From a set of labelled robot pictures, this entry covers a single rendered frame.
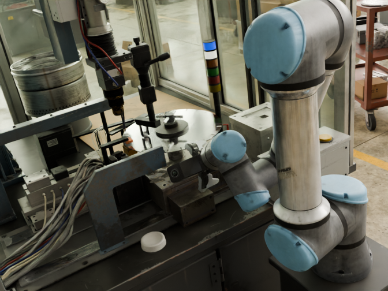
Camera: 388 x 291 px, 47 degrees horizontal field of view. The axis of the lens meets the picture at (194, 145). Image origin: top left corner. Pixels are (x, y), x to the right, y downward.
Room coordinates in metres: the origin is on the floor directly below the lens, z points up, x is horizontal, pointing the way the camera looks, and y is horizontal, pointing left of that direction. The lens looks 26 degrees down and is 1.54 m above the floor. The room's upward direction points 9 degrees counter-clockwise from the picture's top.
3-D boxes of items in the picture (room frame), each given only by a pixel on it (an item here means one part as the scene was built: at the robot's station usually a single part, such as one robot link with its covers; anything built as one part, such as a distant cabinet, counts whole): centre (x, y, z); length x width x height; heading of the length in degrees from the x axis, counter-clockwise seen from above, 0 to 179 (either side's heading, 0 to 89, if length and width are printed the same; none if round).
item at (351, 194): (0.83, -0.31, 0.91); 0.13 x 0.12 x 0.14; 127
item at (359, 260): (0.84, -0.31, 0.80); 0.15 x 0.15 x 0.10
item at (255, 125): (1.44, -0.26, 0.82); 0.18 x 0.18 x 0.15; 27
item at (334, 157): (1.18, -0.33, 0.82); 0.28 x 0.11 x 0.15; 117
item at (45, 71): (1.94, 0.58, 0.93); 0.31 x 0.31 x 0.36
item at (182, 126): (1.34, 0.06, 0.96); 0.11 x 0.11 x 0.03
